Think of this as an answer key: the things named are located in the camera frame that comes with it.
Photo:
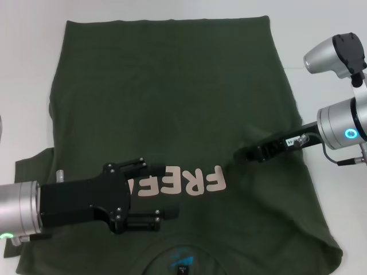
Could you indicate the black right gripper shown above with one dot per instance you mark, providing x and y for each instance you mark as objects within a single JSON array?
[{"x": 275, "y": 147}]

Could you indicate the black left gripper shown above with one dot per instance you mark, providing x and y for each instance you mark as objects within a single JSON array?
[{"x": 83, "y": 197}]

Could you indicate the dark green FREE! t-shirt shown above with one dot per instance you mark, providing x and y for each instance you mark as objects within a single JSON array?
[{"x": 172, "y": 100}]

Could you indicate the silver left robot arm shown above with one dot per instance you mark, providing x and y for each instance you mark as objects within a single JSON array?
[{"x": 18, "y": 206}]

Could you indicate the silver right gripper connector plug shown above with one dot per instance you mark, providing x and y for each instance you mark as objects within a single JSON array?
[{"x": 301, "y": 140}]

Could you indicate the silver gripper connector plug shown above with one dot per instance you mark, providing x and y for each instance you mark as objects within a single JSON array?
[
  {"x": 60, "y": 176},
  {"x": 301, "y": 140}
]

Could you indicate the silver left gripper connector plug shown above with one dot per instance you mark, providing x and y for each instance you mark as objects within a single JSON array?
[{"x": 60, "y": 176}]

